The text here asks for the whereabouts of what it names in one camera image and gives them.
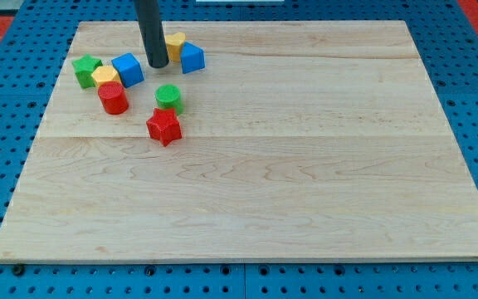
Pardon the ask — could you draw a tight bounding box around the blue cube block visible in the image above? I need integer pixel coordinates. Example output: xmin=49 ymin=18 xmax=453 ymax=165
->
xmin=112 ymin=53 xmax=144 ymax=88

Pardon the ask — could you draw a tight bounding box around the green cylinder block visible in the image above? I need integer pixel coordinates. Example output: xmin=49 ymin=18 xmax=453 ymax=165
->
xmin=154 ymin=84 xmax=183 ymax=115

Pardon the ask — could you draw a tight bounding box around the green star block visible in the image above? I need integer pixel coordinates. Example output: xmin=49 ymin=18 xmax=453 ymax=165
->
xmin=71 ymin=54 xmax=103 ymax=89

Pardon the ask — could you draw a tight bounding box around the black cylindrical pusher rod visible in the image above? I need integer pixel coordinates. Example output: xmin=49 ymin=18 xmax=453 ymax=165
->
xmin=134 ymin=0 xmax=169 ymax=68

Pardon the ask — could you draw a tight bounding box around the red cylinder block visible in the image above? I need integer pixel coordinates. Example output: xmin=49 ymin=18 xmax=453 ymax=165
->
xmin=97 ymin=81 xmax=129 ymax=115

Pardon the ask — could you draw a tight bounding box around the yellow heart block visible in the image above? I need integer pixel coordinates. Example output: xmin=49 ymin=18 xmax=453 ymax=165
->
xmin=164 ymin=32 xmax=186 ymax=62

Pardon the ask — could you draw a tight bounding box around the yellow hexagon block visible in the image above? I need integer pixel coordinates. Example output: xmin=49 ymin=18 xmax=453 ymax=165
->
xmin=91 ymin=66 xmax=122 ymax=87

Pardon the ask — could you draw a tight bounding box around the wooden board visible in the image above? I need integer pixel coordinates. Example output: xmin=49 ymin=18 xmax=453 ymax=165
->
xmin=0 ymin=21 xmax=478 ymax=264

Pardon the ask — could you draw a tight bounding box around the red star block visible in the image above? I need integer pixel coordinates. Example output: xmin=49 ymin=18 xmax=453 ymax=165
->
xmin=146 ymin=108 xmax=183 ymax=147

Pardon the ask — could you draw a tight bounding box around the blue triangle block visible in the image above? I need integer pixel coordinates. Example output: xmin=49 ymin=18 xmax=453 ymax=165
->
xmin=180 ymin=42 xmax=205 ymax=74

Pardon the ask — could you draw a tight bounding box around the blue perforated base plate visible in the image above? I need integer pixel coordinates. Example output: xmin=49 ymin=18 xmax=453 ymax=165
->
xmin=0 ymin=1 xmax=478 ymax=298

